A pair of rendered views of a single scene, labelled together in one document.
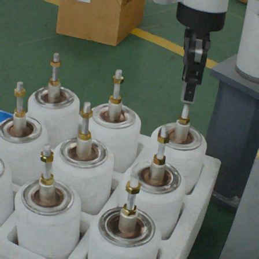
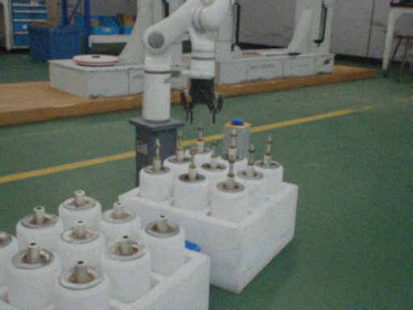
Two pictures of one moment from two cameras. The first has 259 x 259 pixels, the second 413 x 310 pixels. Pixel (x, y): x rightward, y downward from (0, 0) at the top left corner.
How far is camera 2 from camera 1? 1.48 m
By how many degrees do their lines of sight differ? 71
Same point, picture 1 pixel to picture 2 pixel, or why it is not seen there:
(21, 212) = (260, 182)
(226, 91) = (160, 135)
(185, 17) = (209, 82)
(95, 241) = (274, 172)
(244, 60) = (160, 113)
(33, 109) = (165, 177)
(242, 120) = (172, 145)
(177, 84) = (28, 195)
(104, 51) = not seen: outside the picture
